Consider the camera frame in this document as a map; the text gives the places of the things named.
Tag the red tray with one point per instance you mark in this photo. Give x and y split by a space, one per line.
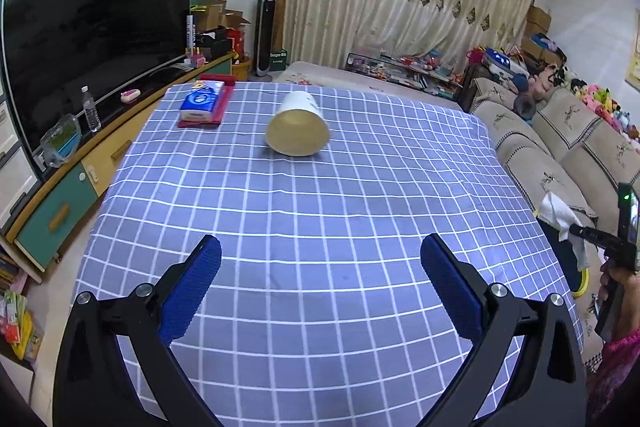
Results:
226 94

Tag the blue checkered tablecloth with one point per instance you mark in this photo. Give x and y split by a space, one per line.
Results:
320 314

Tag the black tower fan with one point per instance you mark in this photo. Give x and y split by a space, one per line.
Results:
266 13

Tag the white floral floor mat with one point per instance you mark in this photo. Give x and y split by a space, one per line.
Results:
322 76

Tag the green tv cabinet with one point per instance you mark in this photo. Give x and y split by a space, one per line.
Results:
45 220

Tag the pink soap dish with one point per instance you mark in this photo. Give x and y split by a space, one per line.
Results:
129 96

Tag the blue tissue pack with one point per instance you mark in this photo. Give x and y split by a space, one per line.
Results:
200 103

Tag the person right hand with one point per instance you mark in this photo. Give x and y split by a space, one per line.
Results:
621 287

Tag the beige sofa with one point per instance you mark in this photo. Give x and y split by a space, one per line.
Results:
566 150

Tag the clear water bottle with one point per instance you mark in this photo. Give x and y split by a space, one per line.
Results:
90 110

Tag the large black television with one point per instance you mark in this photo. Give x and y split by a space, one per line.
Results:
51 50

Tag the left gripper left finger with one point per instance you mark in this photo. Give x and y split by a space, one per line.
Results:
92 386

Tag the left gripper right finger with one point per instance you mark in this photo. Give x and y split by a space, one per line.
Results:
547 386

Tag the cardboard boxes by tv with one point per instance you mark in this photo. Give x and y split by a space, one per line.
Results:
219 22

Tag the clear glass fish bowl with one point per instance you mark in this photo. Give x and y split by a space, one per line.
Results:
60 143

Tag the stacked cardboard boxes corner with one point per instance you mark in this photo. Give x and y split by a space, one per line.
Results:
537 22

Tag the beige paper bowl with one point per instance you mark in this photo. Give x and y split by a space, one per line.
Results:
298 128

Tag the yellow rim trash bin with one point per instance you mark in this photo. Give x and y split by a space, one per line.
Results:
578 280

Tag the toys on floor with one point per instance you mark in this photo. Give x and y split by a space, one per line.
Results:
403 73

